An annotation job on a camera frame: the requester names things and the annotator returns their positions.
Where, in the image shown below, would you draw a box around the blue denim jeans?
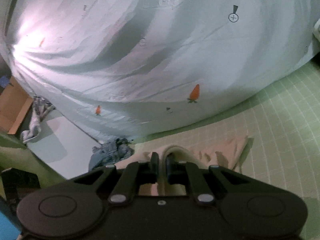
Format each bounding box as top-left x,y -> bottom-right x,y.
89,137 -> 136,171

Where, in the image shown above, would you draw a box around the beige garment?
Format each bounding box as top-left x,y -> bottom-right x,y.
114,135 -> 251,197

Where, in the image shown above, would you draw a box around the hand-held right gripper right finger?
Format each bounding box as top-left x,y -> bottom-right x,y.
165,154 -> 252,204

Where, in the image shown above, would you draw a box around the green curtain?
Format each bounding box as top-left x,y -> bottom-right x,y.
0,129 -> 69,213

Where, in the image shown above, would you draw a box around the cardboard box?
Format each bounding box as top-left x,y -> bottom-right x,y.
0,76 -> 35,135

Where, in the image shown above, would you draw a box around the green grid bed sheet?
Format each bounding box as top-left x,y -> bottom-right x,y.
135,60 -> 320,240

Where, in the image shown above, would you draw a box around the carrot printed pale quilt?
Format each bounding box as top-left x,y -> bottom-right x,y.
0,0 -> 320,146

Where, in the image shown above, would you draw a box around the grey crumpled cloth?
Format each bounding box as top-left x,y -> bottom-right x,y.
20,96 -> 56,143

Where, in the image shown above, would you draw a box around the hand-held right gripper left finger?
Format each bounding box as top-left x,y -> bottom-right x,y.
71,152 -> 160,204

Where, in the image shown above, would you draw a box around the blue cloth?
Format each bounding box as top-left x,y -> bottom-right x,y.
0,209 -> 22,240

